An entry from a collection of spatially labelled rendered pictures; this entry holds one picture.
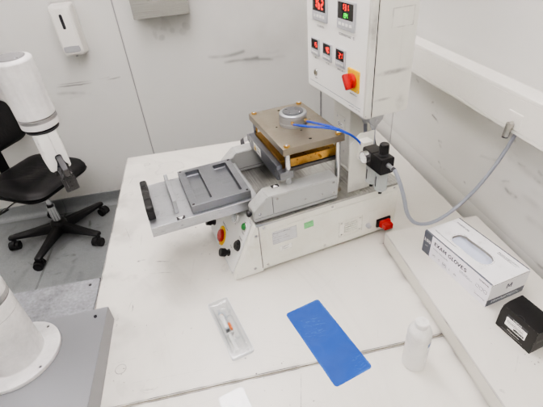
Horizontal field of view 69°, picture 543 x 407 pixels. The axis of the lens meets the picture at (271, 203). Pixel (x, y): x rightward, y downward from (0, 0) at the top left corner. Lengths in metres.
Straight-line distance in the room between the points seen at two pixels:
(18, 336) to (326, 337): 0.69
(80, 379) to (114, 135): 2.04
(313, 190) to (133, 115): 1.87
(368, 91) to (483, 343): 0.64
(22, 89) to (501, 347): 1.16
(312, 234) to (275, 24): 1.74
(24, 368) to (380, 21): 1.11
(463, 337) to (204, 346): 0.60
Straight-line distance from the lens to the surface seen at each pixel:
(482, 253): 1.15
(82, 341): 1.10
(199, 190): 1.14
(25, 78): 1.01
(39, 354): 1.12
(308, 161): 1.11
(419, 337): 0.91
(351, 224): 1.23
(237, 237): 1.16
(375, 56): 1.03
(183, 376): 1.02
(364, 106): 1.06
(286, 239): 1.13
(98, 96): 2.77
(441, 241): 1.14
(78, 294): 1.30
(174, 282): 1.22
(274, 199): 1.05
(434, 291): 1.11
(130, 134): 2.84
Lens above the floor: 1.59
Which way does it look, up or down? 35 degrees down
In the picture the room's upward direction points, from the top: 5 degrees counter-clockwise
